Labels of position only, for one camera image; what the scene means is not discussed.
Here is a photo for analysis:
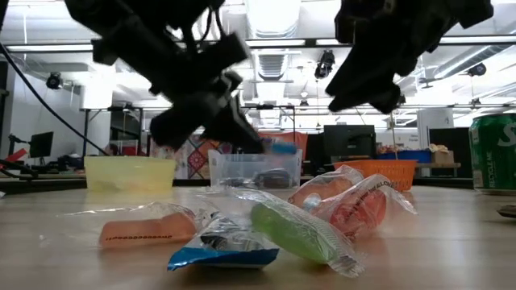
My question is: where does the silver ventilation duct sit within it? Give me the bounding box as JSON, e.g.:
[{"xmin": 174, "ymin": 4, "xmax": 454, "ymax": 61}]
[{"xmin": 243, "ymin": 0, "xmax": 302, "ymax": 81}]

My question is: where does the black ceiling spotlight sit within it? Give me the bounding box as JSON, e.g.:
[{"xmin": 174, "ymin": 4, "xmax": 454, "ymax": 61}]
[
  {"xmin": 467, "ymin": 62, "xmax": 488, "ymax": 77},
  {"xmin": 45, "ymin": 72, "xmax": 65, "ymax": 90},
  {"xmin": 314, "ymin": 48, "xmax": 336, "ymax": 81}
]

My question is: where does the thin black power cable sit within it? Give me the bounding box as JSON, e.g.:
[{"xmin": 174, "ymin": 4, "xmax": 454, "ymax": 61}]
[{"xmin": 0, "ymin": 39, "xmax": 110, "ymax": 157}]

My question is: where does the yellow plastic basket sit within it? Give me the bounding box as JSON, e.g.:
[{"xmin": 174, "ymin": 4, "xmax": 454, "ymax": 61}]
[{"xmin": 83, "ymin": 155, "xmax": 178, "ymax": 193}]

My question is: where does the clear plastic basket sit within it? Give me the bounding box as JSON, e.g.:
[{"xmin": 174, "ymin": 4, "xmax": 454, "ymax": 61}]
[{"xmin": 207, "ymin": 148, "xmax": 303, "ymax": 189}]

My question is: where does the orange red cloth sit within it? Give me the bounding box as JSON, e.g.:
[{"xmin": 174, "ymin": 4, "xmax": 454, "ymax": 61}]
[{"xmin": 257, "ymin": 131, "xmax": 310, "ymax": 156}]

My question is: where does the blue storage bin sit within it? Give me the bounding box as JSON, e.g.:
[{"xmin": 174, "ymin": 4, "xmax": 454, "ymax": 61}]
[{"xmin": 377, "ymin": 149, "xmax": 433, "ymax": 164}]

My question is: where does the large black screen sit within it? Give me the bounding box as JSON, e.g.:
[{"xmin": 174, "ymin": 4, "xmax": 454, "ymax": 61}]
[{"xmin": 427, "ymin": 126, "xmax": 472, "ymax": 178}]

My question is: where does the cardboard box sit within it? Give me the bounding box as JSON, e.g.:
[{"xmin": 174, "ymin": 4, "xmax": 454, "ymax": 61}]
[{"xmin": 429, "ymin": 143, "xmax": 456, "ymax": 165}]

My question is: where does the green soda can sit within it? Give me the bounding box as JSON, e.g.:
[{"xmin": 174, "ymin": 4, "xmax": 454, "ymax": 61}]
[{"xmin": 468, "ymin": 112, "xmax": 516, "ymax": 191}]

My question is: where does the orange candy clear wrapper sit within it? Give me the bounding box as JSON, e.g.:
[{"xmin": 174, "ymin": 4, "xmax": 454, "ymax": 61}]
[
  {"xmin": 287, "ymin": 164, "xmax": 364, "ymax": 210},
  {"xmin": 59, "ymin": 201, "xmax": 202, "ymax": 249}
]

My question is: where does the green candy clear wrapper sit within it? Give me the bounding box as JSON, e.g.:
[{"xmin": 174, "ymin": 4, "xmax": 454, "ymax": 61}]
[{"xmin": 193, "ymin": 188, "xmax": 366, "ymax": 279}]

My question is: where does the orange plastic basket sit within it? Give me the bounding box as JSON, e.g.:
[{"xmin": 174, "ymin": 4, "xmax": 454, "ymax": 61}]
[{"xmin": 332, "ymin": 159, "xmax": 419, "ymax": 193}]

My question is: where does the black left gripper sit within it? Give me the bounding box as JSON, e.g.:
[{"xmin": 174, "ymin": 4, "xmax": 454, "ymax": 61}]
[{"xmin": 91, "ymin": 23, "xmax": 268, "ymax": 155}]

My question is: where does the colourful patterned quilt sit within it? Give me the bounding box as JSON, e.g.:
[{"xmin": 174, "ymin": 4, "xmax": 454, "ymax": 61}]
[{"xmin": 148, "ymin": 135, "xmax": 227, "ymax": 180}]

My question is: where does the red candy clear wrapper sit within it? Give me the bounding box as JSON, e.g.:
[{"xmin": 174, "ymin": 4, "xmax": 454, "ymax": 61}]
[{"xmin": 310, "ymin": 173, "xmax": 419, "ymax": 242}]

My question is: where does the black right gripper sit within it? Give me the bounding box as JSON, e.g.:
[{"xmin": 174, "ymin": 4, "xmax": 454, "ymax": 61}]
[{"xmin": 325, "ymin": 0, "xmax": 456, "ymax": 115}]

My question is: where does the red angled bar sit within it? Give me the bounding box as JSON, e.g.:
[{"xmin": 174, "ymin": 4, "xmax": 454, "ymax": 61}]
[{"xmin": 6, "ymin": 147, "xmax": 31, "ymax": 164}]

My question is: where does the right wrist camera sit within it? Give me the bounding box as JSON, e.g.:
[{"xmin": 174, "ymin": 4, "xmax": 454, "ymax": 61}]
[{"xmin": 333, "ymin": 0, "xmax": 390, "ymax": 44}]

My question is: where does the small black monitor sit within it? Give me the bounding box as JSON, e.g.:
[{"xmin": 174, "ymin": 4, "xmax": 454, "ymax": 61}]
[{"xmin": 28, "ymin": 131, "xmax": 55, "ymax": 159}]

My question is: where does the blue white candy bar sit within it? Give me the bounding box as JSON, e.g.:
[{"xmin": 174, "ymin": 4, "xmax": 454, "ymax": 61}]
[
  {"xmin": 260, "ymin": 138, "xmax": 298, "ymax": 156},
  {"xmin": 167, "ymin": 211, "xmax": 280, "ymax": 271}
]

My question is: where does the black candy bar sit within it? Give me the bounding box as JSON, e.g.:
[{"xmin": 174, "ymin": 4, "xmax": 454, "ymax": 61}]
[
  {"xmin": 252, "ymin": 168, "xmax": 293, "ymax": 189},
  {"xmin": 223, "ymin": 176, "xmax": 255, "ymax": 189},
  {"xmin": 496, "ymin": 204, "xmax": 516, "ymax": 219}
]

